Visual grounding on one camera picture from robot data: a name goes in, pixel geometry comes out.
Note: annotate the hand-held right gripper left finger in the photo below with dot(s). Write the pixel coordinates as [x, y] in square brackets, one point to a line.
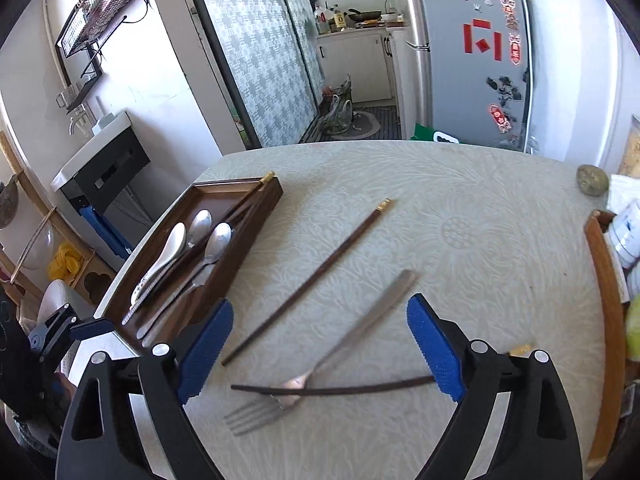
[205, 345]

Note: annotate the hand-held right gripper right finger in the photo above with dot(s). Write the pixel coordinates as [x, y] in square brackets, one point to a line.
[435, 355]

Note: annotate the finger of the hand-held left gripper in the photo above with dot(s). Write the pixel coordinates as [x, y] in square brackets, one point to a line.
[92, 329]

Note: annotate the metal fork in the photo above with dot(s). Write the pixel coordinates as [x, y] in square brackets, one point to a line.
[360, 327]

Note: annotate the dark wooden chopstick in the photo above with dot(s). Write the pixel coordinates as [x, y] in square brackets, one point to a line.
[360, 389]
[255, 191]
[320, 275]

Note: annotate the white ceramic spoon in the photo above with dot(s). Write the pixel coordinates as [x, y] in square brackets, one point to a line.
[170, 247]

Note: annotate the metal spoon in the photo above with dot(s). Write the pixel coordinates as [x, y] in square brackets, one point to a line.
[220, 240]
[200, 222]

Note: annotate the dark wooden tray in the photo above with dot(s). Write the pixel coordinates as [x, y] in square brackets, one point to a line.
[245, 245]

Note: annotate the wooden rack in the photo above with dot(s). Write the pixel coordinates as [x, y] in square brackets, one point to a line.
[89, 266]

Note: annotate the yellow cloth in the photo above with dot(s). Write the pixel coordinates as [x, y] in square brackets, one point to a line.
[65, 260]

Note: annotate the glass bowl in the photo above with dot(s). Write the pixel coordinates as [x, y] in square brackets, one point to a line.
[32, 250]

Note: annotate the black sink cabinet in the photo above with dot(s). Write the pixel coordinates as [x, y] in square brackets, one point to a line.
[110, 170]

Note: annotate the white sink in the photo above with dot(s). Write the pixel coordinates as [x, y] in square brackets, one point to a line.
[95, 155]

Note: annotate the light wooden tray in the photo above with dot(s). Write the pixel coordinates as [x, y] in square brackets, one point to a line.
[610, 335]

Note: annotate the metal faucet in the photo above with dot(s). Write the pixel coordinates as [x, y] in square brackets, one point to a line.
[80, 122]

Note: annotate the stacked white cups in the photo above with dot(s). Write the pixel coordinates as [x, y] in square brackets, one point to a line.
[627, 240]

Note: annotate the glass cup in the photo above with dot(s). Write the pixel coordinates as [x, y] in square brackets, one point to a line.
[69, 97]

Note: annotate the small green brown fruit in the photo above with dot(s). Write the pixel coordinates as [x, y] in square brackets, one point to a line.
[592, 180]

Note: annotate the round kitchen floor mat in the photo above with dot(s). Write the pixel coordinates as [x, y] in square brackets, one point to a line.
[362, 127]

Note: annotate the white plastic bag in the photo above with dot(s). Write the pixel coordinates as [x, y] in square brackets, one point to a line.
[625, 192]

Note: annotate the plastic bag bundle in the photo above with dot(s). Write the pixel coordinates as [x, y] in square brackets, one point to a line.
[337, 107]

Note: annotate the silver refrigerator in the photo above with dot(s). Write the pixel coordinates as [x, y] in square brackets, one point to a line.
[450, 85]

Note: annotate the glass jar of crackers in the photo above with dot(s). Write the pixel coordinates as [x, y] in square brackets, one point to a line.
[631, 150]

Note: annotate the patterned sliding door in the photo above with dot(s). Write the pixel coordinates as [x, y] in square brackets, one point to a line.
[255, 50]

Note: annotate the white kitchen cabinet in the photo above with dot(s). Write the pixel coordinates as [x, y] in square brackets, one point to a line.
[355, 65]

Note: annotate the clear plastic bottle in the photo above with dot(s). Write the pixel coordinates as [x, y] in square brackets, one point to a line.
[320, 22]

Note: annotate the black wok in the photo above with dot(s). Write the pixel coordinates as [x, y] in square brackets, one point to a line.
[365, 15]

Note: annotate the yellow label oil bottle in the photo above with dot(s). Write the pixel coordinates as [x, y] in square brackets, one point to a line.
[339, 20]

